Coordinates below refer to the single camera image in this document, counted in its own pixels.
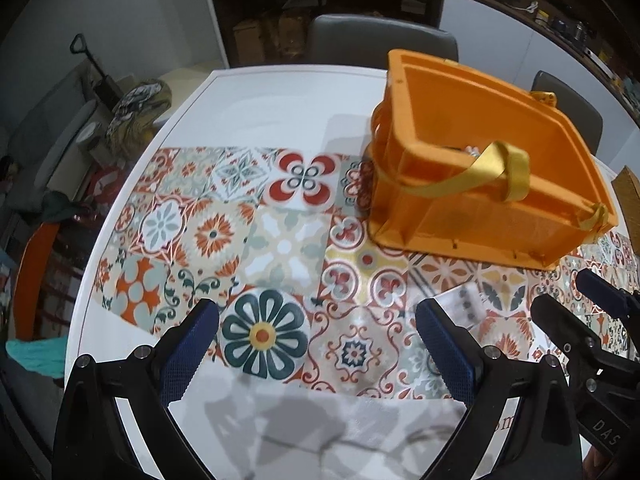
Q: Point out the orange plastic crate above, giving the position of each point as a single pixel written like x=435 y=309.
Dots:
x=475 y=225

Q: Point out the small clear plastic bag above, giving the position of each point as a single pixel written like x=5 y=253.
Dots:
x=462 y=305

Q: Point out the teal cloth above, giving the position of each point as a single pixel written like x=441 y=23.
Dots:
x=37 y=357

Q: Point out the cardboard box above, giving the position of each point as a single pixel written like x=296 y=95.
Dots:
x=249 y=40

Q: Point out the grey office chair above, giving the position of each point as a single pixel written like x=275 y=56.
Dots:
x=45 y=130

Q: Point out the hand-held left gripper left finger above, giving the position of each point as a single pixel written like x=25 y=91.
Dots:
x=190 y=355

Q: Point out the patterned cloth bag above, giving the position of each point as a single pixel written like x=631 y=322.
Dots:
x=137 y=110

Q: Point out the yellow tape strip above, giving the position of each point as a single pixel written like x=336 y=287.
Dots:
x=515 y=170
x=546 y=99
x=595 y=215

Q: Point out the grey padded chair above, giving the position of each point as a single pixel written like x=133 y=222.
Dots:
x=380 y=40
x=570 y=105

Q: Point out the patterned tile tablecloth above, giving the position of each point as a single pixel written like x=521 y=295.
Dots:
x=280 y=250

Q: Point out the orange chair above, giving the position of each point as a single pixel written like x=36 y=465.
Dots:
x=35 y=270

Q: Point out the white cabinet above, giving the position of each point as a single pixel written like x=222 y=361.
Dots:
x=480 y=25

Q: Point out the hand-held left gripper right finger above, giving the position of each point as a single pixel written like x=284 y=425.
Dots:
x=447 y=355

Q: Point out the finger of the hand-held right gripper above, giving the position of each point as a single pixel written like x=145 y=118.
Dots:
x=600 y=287
x=560 y=320

